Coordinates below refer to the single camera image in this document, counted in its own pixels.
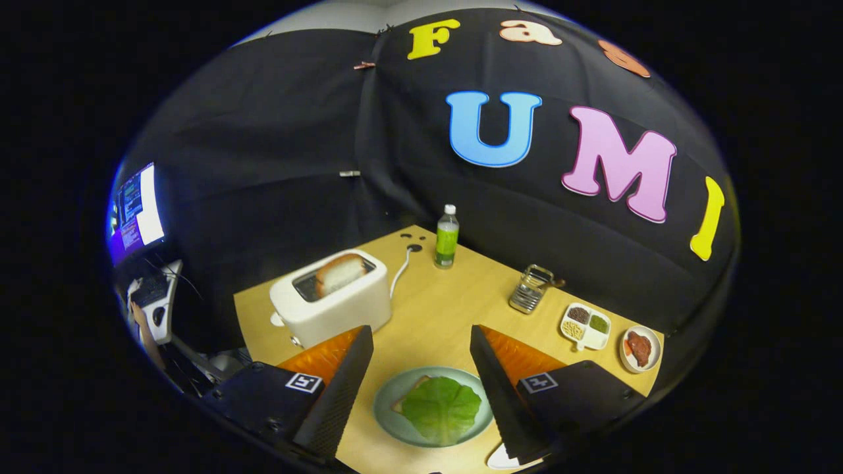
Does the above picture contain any toasted white bread slice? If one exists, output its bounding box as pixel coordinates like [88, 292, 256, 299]
[315, 254, 367, 298]

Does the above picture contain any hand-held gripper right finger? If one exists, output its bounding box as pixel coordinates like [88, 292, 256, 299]
[469, 324, 649, 465]

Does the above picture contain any white and black device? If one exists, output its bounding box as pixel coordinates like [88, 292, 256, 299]
[128, 259, 184, 346]

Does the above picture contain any brown cooked meat piece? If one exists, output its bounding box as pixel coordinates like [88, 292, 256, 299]
[626, 331, 653, 367]

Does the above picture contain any white toaster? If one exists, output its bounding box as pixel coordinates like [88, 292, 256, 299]
[269, 249, 394, 350]

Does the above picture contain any white toaster power cable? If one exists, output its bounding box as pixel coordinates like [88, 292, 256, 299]
[390, 245, 422, 298]

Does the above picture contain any round white meat plate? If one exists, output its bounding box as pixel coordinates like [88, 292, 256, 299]
[619, 325, 662, 374]

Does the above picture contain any bread slice under lettuce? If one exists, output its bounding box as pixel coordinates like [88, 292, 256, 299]
[391, 375, 432, 414]

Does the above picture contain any computer monitor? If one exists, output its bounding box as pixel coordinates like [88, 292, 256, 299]
[107, 162, 165, 267]

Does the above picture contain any white divided dish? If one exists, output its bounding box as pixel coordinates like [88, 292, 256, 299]
[560, 302, 612, 352]

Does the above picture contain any white square plate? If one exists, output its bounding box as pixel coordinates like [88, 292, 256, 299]
[486, 442, 547, 470]

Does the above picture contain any green drink bottle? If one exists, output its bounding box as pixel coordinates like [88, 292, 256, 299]
[434, 204, 460, 269]

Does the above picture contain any pale green round plate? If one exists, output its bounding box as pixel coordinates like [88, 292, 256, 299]
[373, 366, 495, 448]

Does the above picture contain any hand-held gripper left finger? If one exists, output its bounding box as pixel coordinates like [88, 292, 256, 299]
[201, 325, 375, 461]

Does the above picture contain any green lettuce leaf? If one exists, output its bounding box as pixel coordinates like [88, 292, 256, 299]
[400, 376, 483, 446]

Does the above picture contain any metal wire utensil holder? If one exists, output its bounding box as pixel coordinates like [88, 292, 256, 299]
[508, 265, 555, 315]

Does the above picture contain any black backdrop cloth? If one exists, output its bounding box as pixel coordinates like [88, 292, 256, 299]
[112, 7, 742, 396]

